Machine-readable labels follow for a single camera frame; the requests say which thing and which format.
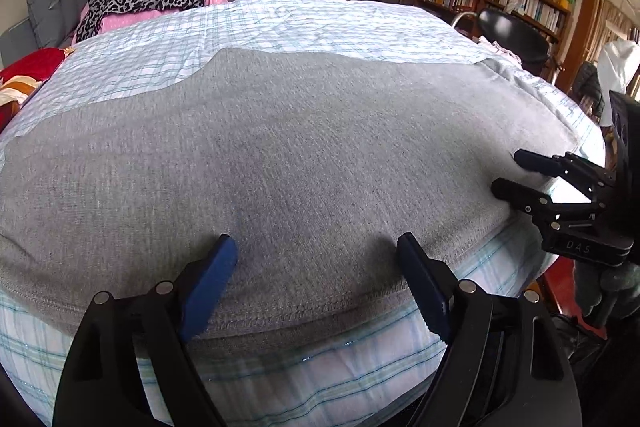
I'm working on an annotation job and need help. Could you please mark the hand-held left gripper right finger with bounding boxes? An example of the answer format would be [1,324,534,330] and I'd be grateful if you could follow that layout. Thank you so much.
[396,232,583,427]

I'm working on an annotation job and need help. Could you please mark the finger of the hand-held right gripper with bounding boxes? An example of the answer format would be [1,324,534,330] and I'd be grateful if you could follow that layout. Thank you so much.
[491,177,609,236]
[514,148,618,201]

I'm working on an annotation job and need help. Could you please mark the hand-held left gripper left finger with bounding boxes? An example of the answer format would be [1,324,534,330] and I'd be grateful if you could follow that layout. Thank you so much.
[52,234,238,427]

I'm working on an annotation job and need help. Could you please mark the grey pants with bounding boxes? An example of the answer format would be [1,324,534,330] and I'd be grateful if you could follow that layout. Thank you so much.
[0,48,581,343]

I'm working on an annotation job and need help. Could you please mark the person's right hand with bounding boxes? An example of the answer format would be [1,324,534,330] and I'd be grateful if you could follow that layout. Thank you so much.
[572,257,640,328]

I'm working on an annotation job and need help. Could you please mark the dark hanging jacket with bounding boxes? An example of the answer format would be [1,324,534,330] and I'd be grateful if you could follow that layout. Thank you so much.
[574,61,607,118]

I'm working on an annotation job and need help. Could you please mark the white hooded garment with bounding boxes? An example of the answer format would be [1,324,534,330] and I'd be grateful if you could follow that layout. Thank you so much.
[597,39,640,128]

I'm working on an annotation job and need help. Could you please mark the black chair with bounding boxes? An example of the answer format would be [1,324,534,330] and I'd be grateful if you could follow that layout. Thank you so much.
[452,7,557,75]

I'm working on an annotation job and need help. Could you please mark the plaid bed blanket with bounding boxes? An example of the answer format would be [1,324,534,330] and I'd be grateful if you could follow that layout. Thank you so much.
[0,0,608,427]

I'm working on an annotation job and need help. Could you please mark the red patterned cloth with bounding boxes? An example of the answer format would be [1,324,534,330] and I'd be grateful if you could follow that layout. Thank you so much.
[0,48,76,122]

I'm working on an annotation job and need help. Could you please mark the grey padded headboard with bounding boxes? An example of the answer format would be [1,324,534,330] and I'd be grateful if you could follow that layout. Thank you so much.
[0,0,118,68]

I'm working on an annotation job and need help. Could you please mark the white garment with cord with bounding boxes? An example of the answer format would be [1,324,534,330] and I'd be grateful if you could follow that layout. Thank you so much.
[477,36,522,64]

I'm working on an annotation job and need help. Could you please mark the wooden door frame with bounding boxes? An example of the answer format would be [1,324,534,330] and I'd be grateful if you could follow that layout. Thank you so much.
[555,0,622,94]

